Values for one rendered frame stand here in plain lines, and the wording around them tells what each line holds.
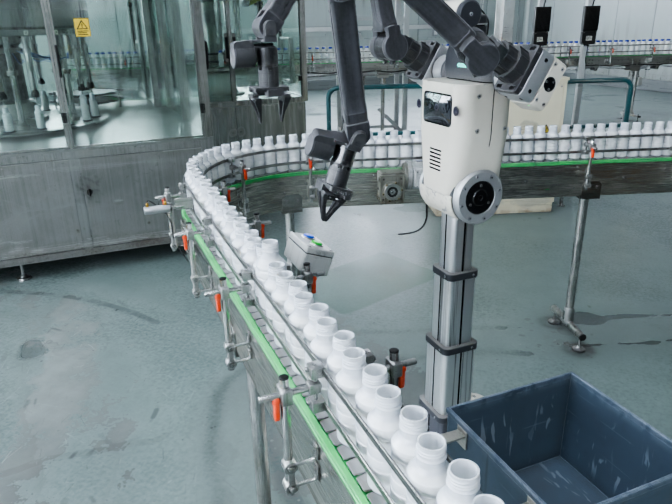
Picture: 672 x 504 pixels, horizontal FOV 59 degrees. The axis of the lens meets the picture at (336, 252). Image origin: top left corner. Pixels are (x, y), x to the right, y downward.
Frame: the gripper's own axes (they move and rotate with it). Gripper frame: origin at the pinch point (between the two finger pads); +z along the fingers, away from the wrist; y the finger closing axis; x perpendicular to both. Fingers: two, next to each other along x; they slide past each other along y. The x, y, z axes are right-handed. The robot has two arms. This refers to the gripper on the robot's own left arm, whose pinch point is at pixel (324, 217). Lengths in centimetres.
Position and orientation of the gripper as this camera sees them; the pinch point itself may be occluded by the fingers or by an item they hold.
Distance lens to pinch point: 156.1
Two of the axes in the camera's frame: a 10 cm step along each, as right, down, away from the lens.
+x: 8.8, 1.7, 4.5
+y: 3.8, 3.3, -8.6
